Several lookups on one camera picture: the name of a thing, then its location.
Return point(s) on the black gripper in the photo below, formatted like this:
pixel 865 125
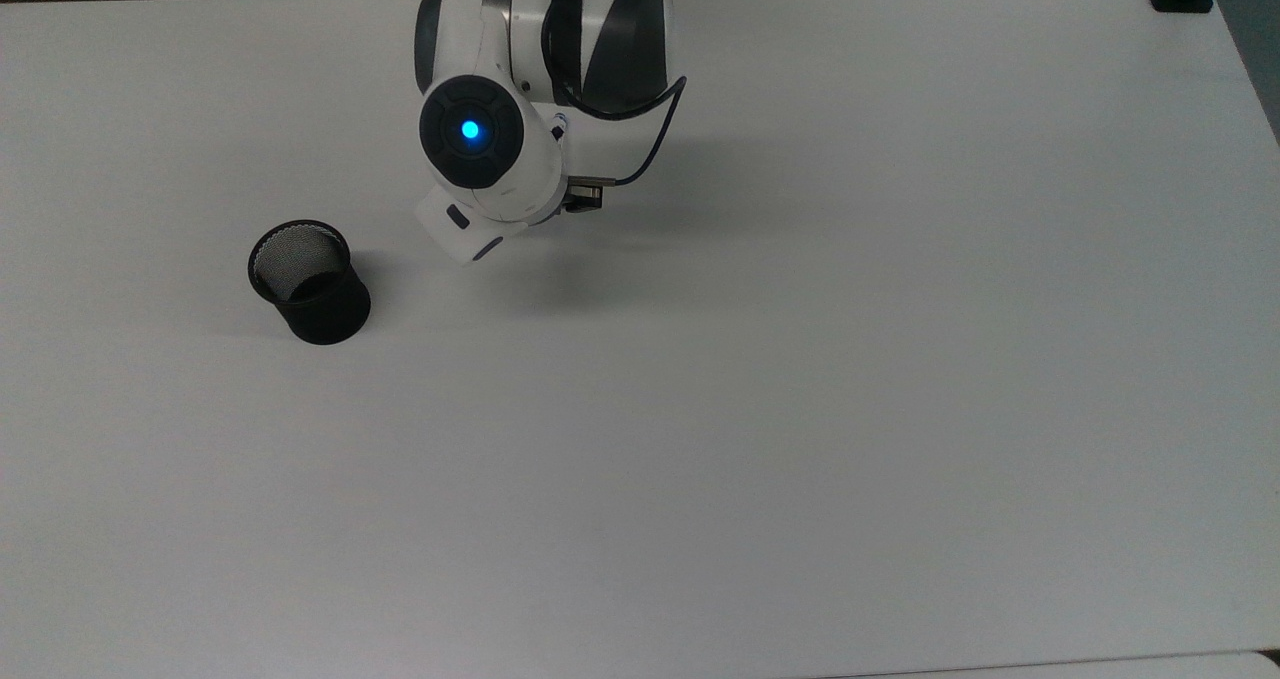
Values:
pixel 584 197

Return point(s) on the black mesh pen cup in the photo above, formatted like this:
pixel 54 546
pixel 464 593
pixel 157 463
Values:
pixel 325 304

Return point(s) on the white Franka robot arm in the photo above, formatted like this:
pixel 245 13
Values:
pixel 500 109

